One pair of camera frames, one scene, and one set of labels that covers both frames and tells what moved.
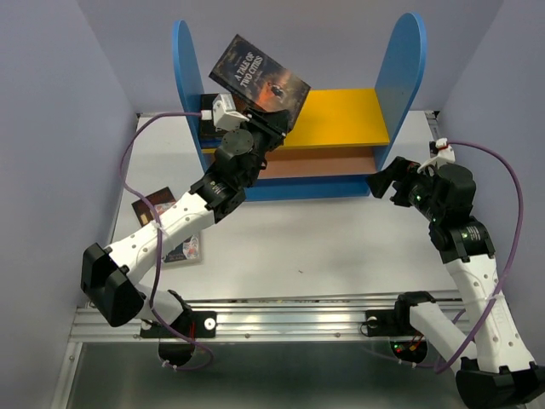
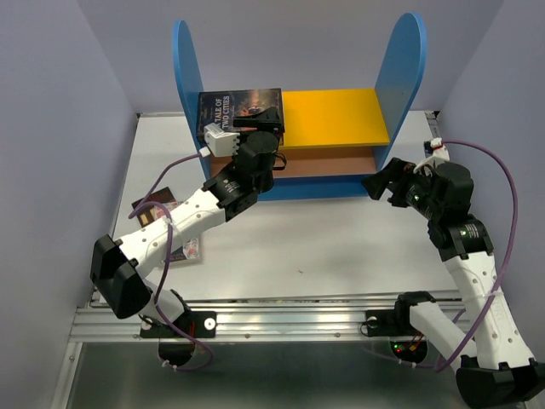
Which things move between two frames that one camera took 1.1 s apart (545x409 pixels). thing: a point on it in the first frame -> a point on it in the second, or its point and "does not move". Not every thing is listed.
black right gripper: [379, 182] does not move
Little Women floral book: [189, 250] does not move
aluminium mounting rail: [258, 319] does not move
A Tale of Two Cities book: [257, 81] -> [220, 107]
